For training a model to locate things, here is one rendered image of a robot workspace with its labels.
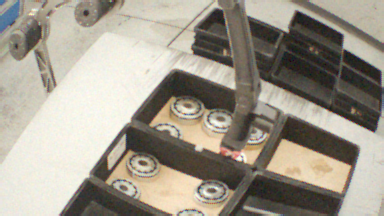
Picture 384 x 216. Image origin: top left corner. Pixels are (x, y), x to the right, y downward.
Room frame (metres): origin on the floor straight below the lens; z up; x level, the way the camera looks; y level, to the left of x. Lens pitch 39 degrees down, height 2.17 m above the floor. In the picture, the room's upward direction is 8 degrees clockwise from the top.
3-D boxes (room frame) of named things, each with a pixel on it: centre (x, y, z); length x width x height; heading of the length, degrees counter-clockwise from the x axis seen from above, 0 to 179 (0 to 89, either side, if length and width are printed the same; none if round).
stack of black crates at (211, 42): (2.58, -0.19, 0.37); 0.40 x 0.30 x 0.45; 72
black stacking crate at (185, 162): (1.21, 0.04, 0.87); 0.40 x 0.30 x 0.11; 70
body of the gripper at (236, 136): (1.39, -0.14, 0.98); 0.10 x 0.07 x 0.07; 161
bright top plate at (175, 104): (1.61, 0.01, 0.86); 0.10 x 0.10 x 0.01
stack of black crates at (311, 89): (2.46, -0.57, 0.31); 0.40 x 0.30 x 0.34; 72
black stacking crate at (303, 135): (1.36, -0.44, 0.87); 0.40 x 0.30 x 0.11; 70
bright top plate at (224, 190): (1.25, -0.09, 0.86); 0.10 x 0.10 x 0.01
